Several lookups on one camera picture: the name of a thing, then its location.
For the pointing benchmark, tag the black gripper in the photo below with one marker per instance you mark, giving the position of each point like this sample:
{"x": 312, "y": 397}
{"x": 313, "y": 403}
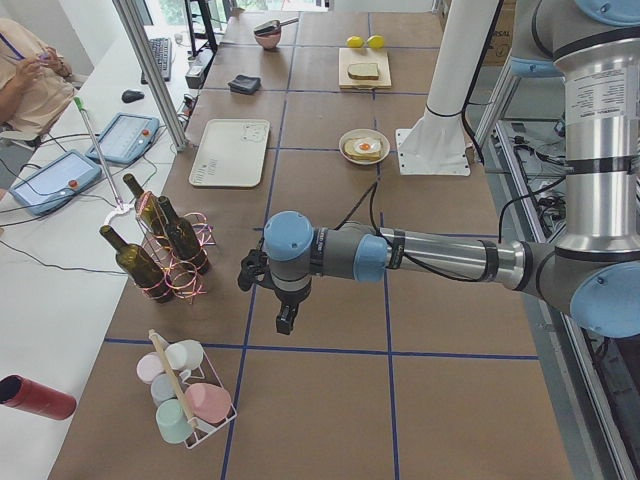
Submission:
{"x": 290, "y": 295}

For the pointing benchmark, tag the bread slice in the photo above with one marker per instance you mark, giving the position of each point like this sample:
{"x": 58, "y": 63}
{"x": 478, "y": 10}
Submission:
{"x": 348, "y": 150}
{"x": 363, "y": 71}

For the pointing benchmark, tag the fried egg toy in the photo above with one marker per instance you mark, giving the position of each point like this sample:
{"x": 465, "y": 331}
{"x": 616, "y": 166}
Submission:
{"x": 366, "y": 146}

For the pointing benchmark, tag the white round plate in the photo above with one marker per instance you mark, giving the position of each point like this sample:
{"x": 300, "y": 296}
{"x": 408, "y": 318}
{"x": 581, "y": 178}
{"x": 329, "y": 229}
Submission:
{"x": 356, "y": 133}

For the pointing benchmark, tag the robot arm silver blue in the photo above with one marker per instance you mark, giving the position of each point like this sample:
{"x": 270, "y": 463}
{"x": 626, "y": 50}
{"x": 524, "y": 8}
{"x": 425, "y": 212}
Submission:
{"x": 591, "y": 273}

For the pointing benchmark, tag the cream bear tray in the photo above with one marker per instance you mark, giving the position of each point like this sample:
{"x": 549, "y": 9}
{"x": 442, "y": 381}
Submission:
{"x": 231, "y": 153}

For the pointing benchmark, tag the white cup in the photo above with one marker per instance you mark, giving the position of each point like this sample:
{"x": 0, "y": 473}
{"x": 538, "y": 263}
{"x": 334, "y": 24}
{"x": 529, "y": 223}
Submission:
{"x": 185, "y": 355}

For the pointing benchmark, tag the green wine bottle middle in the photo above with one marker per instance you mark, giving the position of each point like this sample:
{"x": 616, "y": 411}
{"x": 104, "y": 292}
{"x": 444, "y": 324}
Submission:
{"x": 182, "y": 238}

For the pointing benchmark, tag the green wine bottle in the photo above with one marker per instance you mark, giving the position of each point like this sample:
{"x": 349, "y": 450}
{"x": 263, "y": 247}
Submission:
{"x": 146, "y": 206}
{"x": 182, "y": 238}
{"x": 139, "y": 265}

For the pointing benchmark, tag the salmon pink cup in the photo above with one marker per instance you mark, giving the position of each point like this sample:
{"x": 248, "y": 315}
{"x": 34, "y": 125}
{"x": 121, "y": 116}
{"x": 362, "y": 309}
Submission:
{"x": 209, "y": 402}

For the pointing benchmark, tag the green wine bottle front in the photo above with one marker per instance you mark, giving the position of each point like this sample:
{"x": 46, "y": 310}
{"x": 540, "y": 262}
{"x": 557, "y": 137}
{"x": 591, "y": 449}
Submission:
{"x": 139, "y": 265}

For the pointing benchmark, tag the pink cup lilac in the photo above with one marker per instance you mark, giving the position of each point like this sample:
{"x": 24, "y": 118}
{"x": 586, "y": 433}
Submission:
{"x": 149, "y": 367}

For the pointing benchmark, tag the grey cup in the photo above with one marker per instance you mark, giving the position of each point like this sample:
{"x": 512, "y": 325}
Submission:
{"x": 161, "y": 389}

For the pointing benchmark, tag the green wine bottle back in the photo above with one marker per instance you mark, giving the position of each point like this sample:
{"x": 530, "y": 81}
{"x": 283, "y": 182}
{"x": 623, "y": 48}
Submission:
{"x": 146, "y": 206}

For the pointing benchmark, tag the mint green cup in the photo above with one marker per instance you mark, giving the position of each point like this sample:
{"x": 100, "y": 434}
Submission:
{"x": 172, "y": 423}

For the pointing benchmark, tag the blue teach pendant far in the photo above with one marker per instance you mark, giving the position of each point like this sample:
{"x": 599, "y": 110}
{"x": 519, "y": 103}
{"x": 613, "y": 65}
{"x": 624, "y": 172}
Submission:
{"x": 127, "y": 137}

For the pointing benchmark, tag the blue teach pendant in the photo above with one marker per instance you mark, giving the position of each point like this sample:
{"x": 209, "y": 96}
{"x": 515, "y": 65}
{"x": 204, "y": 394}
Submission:
{"x": 55, "y": 184}
{"x": 127, "y": 137}

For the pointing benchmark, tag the folded grey cloth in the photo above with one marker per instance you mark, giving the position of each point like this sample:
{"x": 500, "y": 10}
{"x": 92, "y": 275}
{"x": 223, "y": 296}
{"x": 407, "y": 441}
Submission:
{"x": 244, "y": 84}

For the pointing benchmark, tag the blue teach pendant near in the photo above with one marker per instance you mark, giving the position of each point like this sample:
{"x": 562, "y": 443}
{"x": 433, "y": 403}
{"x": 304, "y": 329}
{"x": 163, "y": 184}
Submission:
{"x": 55, "y": 184}

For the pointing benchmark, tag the black computer mouse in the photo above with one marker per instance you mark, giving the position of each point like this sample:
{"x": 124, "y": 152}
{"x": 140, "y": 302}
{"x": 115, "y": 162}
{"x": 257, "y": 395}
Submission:
{"x": 131, "y": 95}

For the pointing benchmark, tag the wooden cutting board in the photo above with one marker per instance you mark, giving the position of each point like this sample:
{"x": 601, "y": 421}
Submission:
{"x": 359, "y": 55}

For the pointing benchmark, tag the pink bowl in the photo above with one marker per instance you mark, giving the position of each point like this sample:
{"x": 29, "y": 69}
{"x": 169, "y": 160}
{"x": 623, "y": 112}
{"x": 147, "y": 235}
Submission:
{"x": 268, "y": 40}

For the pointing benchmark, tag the red cylinder thermos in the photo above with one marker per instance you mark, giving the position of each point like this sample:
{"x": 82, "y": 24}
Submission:
{"x": 30, "y": 396}

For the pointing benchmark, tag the black keyboard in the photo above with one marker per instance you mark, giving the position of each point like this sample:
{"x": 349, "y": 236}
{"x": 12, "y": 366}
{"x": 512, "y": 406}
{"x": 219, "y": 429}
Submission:
{"x": 161, "y": 50}

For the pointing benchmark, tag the metal scoop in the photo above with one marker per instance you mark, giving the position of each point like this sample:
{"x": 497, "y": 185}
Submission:
{"x": 273, "y": 27}

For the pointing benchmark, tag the yellow lemon left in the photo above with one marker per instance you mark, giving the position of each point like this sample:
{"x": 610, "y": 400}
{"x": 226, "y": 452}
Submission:
{"x": 355, "y": 42}

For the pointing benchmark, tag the seated person beige shirt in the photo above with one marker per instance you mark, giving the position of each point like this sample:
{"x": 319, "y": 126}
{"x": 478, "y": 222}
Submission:
{"x": 35, "y": 89}

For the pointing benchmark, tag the white wire cup rack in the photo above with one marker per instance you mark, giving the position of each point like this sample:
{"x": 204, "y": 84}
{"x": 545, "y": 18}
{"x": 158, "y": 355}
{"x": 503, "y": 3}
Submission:
{"x": 181, "y": 380}

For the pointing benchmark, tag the copper wire bottle rack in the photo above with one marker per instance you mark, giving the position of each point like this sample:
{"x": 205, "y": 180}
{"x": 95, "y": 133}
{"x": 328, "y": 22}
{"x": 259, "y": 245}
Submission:
{"x": 181, "y": 277}

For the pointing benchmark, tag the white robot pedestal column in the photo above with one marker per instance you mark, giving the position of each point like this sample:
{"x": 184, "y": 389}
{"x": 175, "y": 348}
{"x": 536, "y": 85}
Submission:
{"x": 436, "y": 145}

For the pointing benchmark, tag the grabber stick green handle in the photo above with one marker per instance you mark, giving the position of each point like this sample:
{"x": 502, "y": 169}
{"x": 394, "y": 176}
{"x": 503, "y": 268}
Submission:
{"x": 120, "y": 206}

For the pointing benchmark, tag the aluminium frame post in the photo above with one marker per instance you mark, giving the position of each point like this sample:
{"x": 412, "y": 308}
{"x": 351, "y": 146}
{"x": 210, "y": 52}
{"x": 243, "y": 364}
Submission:
{"x": 134, "y": 28}

